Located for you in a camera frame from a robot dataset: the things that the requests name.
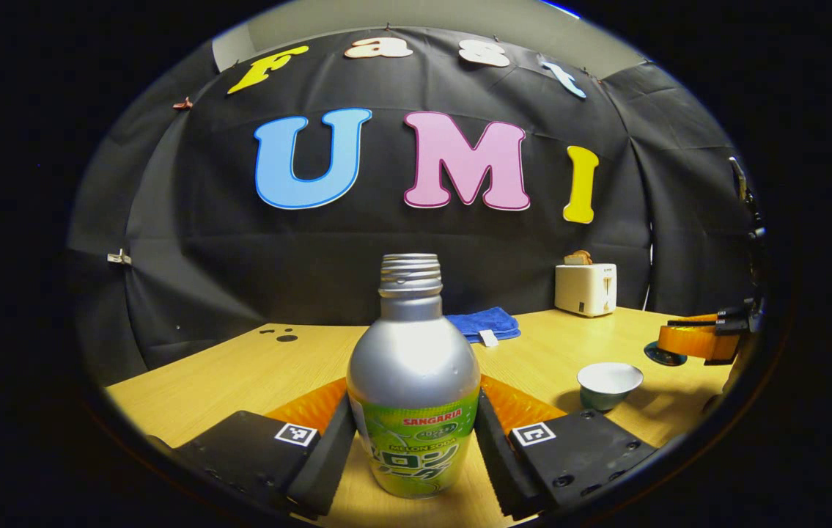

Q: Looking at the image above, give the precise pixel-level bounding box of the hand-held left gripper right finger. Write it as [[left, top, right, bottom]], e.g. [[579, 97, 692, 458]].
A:
[[476, 375, 658, 520]]

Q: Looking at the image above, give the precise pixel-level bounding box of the teal teacup lid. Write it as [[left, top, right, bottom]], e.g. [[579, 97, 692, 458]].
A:
[[643, 341, 688, 367]]

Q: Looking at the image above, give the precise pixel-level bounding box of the black backdrop cloth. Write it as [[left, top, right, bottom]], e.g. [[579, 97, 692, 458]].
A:
[[67, 28, 761, 386]]

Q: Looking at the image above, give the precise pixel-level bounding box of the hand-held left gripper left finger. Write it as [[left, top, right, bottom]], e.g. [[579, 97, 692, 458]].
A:
[[144, 378, 358, 518]]

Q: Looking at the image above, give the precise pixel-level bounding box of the white toaster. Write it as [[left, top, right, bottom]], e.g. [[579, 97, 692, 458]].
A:
[[554, 263, 618, 318]]

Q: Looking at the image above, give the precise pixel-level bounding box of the blue folded towel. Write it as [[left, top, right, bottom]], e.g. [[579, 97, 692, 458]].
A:
[[445, 307, 522, 347]]

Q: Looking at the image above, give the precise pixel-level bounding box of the silver green label water bottle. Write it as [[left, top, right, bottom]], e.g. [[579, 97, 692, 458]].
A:
[[346, 254, 482, 499]]

